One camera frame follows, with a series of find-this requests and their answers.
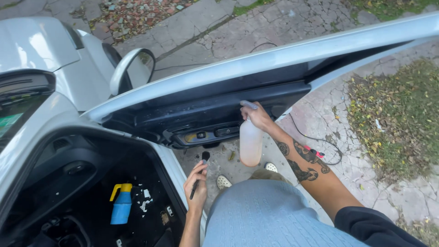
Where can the white side mirror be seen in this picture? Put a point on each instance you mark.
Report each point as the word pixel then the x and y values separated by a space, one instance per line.
pixel 132 70

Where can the white car body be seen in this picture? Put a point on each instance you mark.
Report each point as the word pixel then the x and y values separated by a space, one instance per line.
pixel 51 120

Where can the white car door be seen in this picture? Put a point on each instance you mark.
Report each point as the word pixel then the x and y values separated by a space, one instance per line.
pixel 240 89

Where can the black detailing brush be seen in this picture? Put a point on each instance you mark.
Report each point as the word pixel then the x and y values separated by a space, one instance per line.
pixel 199 175

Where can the olive trousers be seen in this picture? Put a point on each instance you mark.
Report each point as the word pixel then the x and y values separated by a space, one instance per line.
pixel 269 175

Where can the person's right fingers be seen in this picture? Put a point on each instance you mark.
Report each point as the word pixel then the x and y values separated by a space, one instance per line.
pixel 247 111

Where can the blue and yellow spray bottle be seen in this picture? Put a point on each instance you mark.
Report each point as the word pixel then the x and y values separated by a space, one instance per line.
pixel 121 205

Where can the white paper scraps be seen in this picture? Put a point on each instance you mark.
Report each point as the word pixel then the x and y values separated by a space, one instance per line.
pixel 145 200

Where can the black window switch panel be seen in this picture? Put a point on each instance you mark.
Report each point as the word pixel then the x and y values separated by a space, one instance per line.
pixel 212 132

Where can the person's right hand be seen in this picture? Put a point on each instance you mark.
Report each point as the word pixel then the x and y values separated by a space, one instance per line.
pixel 256 116

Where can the red and black tool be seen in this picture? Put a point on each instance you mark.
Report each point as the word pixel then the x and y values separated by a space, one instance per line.
pixel 315 151

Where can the white perforated shoe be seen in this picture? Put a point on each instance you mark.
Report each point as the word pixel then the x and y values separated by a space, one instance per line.
pixel 223 181
pixel 271 167

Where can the person's left hand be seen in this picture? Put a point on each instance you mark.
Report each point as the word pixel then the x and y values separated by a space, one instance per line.
pixel 196 192

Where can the translucent orange spray bottle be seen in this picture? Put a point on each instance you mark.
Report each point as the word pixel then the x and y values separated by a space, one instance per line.
pixel 250 142

